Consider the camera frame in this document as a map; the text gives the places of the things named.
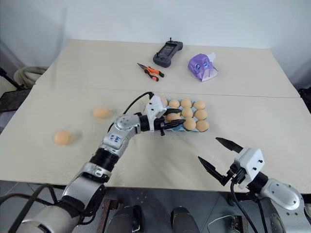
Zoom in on black flat stand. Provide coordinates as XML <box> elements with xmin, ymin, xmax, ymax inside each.
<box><xmin>0</xmin><ymin>89</ymin><xmax>32</xmax><ymax>113</ymax></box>

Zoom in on dark rounded shape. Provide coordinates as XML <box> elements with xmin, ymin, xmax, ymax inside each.
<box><xmin>108</xmin><ymin>205</ymin><xmax>147</xmax><ymax>233</ymax></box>
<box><xmin>170</xmin><ymin>206</ymin><xmax>199</xmax><ymax>233</ymax></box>

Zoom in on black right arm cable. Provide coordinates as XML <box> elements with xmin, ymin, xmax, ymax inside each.
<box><xmin>228</xmin><ymin>181</ymin><xmax>262</xmax><ymax>233</ymax></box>

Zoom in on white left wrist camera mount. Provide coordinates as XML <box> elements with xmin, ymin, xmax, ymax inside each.
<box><xmin>143</xmin><ymin>95</ymin><xmax>168</xmax><ymax>132</ymax></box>

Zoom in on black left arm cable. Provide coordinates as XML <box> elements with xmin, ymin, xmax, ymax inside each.
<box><xmin>121</xmin><ymin>91</ymin><xmax>155</xmax><ymax>115</ymax></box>

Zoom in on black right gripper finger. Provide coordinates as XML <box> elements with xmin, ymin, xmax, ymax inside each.
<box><xmin>215</xmin><ymin>137</ymin><xmax>244</xmax><ymax>154</ymax></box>
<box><xmin>198</xmin><ymin>156</ymin><xmax>229</xmax><ymax>187</ymax></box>

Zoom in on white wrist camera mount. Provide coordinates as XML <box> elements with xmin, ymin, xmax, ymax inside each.
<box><xmin>233</xmin><ymin>146</ymin><xmax>265</xmax><ymax>190</ymax></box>
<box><xmin>143</xmin><ymin>95</ymin><xmax>168</xmax><ymax>132</ymax></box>

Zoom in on black handheld remote controller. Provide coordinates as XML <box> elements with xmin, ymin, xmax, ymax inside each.
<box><xmin>152</xmin><ymin>36</ymin><xmax>184</xmax><ymax>69</ymax></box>

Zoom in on purple tissue pack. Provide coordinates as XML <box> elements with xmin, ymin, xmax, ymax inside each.
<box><xmin>188</xmin><ymin>51</ymin><xmax>219</xmax><ymax>83</ymax></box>

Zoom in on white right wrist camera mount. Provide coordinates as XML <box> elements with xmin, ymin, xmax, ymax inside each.
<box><xmin>233</xmin><ymin>146</ymin><xmax>265</xmax><ymax>190</ymax></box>

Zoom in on blue egg carton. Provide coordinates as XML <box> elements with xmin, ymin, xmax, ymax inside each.
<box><xmin>157</xmin><ymin>97</ymin><xmax>211</xmax><ymax>134</ymax></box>

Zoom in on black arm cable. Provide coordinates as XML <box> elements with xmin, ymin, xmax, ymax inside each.
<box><xmin>121</xmin><ymin>91</ymin><xmax>155</xmax><ymax>115</ymax></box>
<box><xmin>228</xmin><ymin>181</ymin><xmax>262</xmax><ymax>233</ymax></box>

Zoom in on orange black pliers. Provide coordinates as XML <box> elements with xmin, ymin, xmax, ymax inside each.
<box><xmin>137</xmin><ymin>62</ymin><xmax>165</xmax><ymax>83</ymax></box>

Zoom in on black object beside table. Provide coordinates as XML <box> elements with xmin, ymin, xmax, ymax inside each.
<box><xmin>297</xmin><ymin>87</ymin><xmax>311</xmax><ymax>108</ymax></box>

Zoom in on black body cable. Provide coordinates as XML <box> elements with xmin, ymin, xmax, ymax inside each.
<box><xmin>0</xmin><ymin>183</ymin><xmax>85</xmax><ymax>219</ymax></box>

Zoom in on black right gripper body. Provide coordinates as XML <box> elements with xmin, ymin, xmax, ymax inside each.
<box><xmin>223</xmin><ymin>162</ymin><xmax>247</xmax><ymax>188</ymax></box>

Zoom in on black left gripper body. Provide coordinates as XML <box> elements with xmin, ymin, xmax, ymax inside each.
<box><xmin>153</xmin><ymin>113</ymin><xmax>172</xmax><ymax>137</ymax></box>

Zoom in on beige coiled hose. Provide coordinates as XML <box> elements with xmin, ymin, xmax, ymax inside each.
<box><xmin>14</xmin><ymin>66</ymin><xmax>48</xmax><ymax>89</ymax></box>

